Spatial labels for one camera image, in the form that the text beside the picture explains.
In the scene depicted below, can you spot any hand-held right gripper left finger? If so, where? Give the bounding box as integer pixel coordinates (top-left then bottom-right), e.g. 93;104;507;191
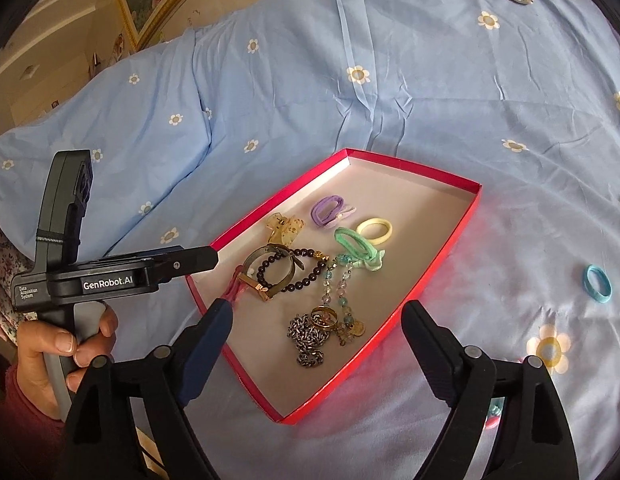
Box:
64;297;235;480

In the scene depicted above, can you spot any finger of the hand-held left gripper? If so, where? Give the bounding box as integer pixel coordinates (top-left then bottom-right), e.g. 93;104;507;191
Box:
151;245;219;287

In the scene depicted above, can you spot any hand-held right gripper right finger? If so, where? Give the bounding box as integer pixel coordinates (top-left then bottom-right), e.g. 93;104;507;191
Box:
401;301;580;480

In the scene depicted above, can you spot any pink cord bracelet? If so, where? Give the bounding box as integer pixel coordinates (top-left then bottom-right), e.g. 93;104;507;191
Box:
222;267;251;311

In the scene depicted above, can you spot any olive and gold bangle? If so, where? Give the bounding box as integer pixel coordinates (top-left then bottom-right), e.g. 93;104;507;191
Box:
238;243;305;303

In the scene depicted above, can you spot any glass bead chain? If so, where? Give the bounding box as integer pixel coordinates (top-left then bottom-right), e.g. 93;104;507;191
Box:
317;252;371;348

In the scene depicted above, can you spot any green hair tie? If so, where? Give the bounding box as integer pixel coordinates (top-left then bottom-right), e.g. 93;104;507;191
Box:
334;227;388;274

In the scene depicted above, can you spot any grey metal chain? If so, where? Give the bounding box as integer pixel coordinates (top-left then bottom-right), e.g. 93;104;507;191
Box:
288;312;341;368

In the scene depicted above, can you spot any gold ring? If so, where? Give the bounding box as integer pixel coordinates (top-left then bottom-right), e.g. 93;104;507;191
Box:
310;305;341;333

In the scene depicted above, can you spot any yellow translucent hair claw clip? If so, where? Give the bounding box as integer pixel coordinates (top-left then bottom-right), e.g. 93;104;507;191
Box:
264;213;305;247

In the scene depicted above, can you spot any black beaded bracelet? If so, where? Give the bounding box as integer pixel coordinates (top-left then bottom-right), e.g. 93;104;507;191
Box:
256;247;328;294

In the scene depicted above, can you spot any red shallow cardboard box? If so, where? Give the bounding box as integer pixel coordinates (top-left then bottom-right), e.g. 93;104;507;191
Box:
185;147;483;427

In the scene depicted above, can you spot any person's left hand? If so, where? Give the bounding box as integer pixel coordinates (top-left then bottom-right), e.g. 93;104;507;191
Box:
15;305;118;418

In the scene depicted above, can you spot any floral cloth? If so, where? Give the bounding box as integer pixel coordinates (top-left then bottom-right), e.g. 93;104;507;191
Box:
0;220;38;346

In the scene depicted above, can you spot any pink and green hair accessory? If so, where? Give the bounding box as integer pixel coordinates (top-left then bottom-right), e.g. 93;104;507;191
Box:
482;400;505;431

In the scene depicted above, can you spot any blue flowered blanket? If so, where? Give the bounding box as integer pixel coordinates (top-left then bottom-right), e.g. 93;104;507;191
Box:
0;0;620;480

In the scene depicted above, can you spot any yellow hair tie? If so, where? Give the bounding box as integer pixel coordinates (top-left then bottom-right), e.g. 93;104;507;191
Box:
356;216;393;247

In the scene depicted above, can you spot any purple hair tie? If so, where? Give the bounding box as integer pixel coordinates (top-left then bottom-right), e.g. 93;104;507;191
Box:
310;195;358;231

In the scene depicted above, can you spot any blue hair tie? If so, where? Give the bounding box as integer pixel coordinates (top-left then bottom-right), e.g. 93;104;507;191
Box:
582;264;613;304

